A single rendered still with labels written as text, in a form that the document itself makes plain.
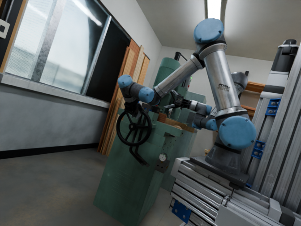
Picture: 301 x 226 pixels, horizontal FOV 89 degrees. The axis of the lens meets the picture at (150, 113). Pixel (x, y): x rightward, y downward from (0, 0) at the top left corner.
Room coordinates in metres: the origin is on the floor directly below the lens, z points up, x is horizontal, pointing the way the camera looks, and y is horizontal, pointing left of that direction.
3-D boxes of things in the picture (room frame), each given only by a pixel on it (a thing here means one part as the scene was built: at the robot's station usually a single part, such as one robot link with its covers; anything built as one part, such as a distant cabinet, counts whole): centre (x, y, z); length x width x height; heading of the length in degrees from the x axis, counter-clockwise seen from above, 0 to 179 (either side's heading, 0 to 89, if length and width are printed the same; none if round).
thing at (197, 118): (1.13, -0.36, 1.00); 0.11 x 0.08 x 0.11; 17
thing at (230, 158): (0.72, -0.39, 0.87); 0.15 x 0.15 x 0.10
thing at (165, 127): (1.36, -0.01, 0.87); 0.61 x 0.30 x 0.06; 70
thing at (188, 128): (1.43, -0.14, 0.92); 0.57 x 0.02 x 0.04; 70
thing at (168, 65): (1.47, -0.03, 1.32); 0.18 x 0.18 x 0.31
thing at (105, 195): (1.58, -0.07, 0.35); 0.58 x 0.45 x 0.71; 160
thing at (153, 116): (1.28, 0.02, 0.91); 0.15 x 0.14 x 0.09; 70
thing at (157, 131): (1.41, -0.01, 0.82); 0.40 x 0.21 x 0.04; 70
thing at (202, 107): (1.15, -0.36, 1.10); 0.11 x 0.08 x 0.09; 70
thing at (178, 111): (1.58, -0.24, 1.02); 0.09 x 0.07 x 0.12; 70
